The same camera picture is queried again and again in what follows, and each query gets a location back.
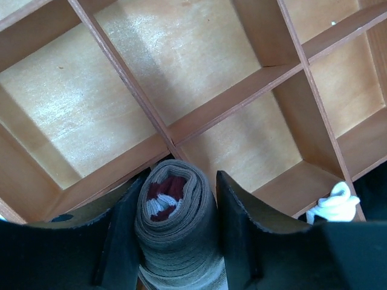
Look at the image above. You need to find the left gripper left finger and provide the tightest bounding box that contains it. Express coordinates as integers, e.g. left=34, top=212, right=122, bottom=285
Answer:
left=30, top=173, right=147, bottom=289

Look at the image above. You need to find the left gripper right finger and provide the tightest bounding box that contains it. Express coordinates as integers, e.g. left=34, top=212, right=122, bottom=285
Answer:
left=216, top=170, right=308, bottom=289

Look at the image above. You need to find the brown striped sock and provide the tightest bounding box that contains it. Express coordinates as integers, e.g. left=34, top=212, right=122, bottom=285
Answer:
left=134, top=159, right=228, bottom=289

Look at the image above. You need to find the white black rolled sock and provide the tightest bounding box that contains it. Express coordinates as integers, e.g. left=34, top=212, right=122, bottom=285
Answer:
left=306, top=181, right=360, bottom=225

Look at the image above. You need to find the orange compartment tray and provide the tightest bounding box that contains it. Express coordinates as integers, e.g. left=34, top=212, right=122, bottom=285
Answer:
left=1, top=1, right=386, bottom=224

